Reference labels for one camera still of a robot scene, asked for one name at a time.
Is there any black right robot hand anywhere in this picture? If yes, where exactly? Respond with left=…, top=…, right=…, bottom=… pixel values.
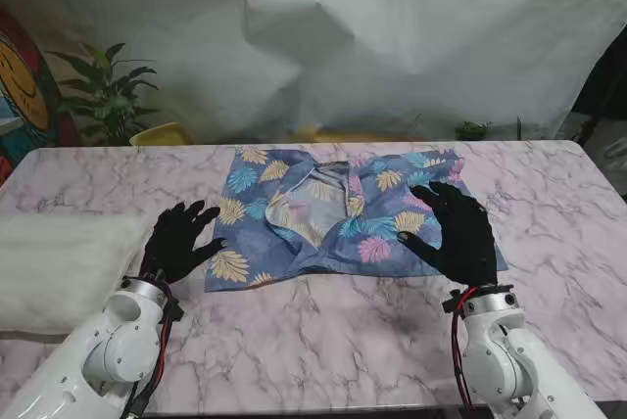
left=396, top=181, right=496, bottom=289

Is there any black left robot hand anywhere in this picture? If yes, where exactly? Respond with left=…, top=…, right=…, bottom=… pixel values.
left=139, top=200, right=227, bottom=287

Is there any blue leaf-print pillowcase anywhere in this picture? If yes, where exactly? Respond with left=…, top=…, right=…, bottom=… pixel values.
left=203, top=145, right=509, bottom=294

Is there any white pillow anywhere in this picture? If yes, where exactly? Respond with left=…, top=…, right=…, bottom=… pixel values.
left=0, top=214, right=148, bottom=337

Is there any yellow plastic chair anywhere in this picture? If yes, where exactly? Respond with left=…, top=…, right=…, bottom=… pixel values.
left=129, top=121, right=193, bottom=147

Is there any small green plant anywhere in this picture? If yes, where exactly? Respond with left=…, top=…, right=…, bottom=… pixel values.
left=454, top=119, right=494, bottom=142

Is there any yellow wooden bench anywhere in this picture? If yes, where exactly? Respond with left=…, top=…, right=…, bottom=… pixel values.
left=288, top=125, right=427, bottom=144

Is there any large green potted plant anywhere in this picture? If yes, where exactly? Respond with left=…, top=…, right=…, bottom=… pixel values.
left=46, top=42, right=161, bottom=147

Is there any dark stand with equipment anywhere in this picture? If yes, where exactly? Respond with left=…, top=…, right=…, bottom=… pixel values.
left=570, top=36, right=627, bottom=165

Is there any colourful smiley face board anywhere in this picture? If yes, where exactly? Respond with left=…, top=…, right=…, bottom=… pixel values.
left=0, top=5, right=82, bottom=185

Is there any white backdrop sheet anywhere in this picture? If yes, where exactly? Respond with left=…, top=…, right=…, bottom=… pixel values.
left=0, top=0, right=627, bottom=146

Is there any red black right arm cable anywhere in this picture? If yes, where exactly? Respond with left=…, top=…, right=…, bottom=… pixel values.
left=448, top=286, right=479, bottom=413

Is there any red black arm cable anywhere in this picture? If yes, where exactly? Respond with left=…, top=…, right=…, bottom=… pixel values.
left=121, top=269, right=180, bottom=419
left=448, top=286, right=479, bottom=413

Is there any red black left arm cable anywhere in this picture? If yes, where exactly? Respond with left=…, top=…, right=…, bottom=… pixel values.
left=121, top=269, right=180, bottom=419

